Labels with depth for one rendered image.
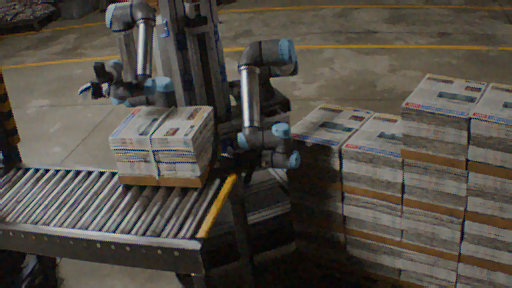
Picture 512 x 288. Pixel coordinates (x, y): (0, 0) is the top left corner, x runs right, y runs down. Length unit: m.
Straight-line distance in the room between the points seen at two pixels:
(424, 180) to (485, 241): 0.38
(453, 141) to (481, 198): 0.27
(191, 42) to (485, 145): 1.51
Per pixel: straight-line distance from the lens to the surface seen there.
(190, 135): 2.30
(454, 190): 2.38
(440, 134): 2.28
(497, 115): 2.23
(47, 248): 2.43
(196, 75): 2.99
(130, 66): 2.86
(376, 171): 2.49
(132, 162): 2.46
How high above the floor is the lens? 2.01
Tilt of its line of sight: 27 degrees down
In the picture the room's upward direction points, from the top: 8 degrees counter-clockwise
